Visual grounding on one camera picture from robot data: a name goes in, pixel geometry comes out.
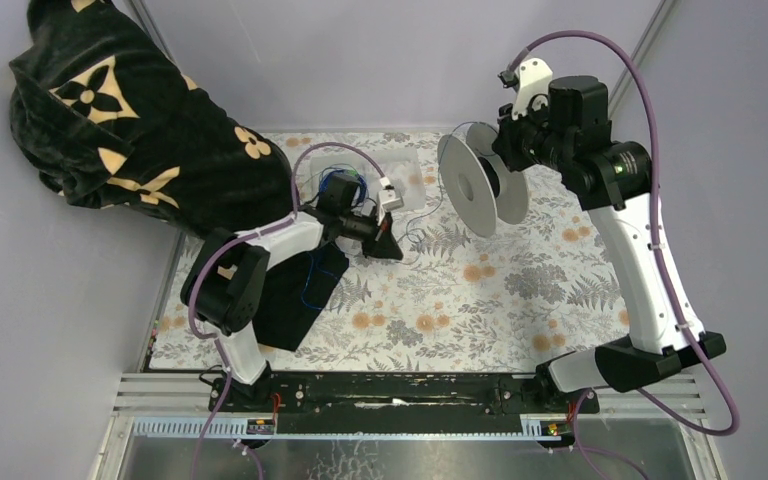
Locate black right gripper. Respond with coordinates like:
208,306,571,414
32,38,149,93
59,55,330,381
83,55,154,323
492,95,572,172

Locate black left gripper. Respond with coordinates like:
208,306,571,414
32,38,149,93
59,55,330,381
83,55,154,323
336,204,402,259

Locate white perforated spool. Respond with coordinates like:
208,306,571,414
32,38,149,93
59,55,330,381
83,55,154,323
437,122,530,238

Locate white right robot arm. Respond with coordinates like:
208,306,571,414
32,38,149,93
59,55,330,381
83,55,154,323
492,73,727,412

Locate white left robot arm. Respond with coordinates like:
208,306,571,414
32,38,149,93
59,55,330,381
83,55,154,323
181,173,404,411

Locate black folded cloth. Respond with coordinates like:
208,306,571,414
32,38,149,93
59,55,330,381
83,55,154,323
253,243,349,352

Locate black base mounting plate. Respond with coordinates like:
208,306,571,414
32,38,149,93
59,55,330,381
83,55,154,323
207,370,600,436

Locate black patterned plush blanket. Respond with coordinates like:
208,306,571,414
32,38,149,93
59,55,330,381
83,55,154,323
9,1,292,237

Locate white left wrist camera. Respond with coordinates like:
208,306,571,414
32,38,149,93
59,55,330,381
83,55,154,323
376,176,404,215

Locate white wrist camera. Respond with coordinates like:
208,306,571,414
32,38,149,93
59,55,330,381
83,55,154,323
376,176,404,215
498,57,553,120

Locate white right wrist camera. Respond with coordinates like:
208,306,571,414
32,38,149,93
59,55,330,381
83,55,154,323
498,57,553,120

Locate coiled blue cable green tie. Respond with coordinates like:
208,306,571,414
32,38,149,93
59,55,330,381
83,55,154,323
317,166,370,206

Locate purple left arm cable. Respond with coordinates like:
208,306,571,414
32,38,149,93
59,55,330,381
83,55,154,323
187,141,389,480

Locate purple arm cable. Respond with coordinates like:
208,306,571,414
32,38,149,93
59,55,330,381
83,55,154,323
506,29,742,480
187,141,389,480

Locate aluminium frame rails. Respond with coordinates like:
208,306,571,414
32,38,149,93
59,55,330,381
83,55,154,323
93,369,726,479

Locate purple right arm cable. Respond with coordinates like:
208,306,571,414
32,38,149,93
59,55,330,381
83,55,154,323
506,29,742,480

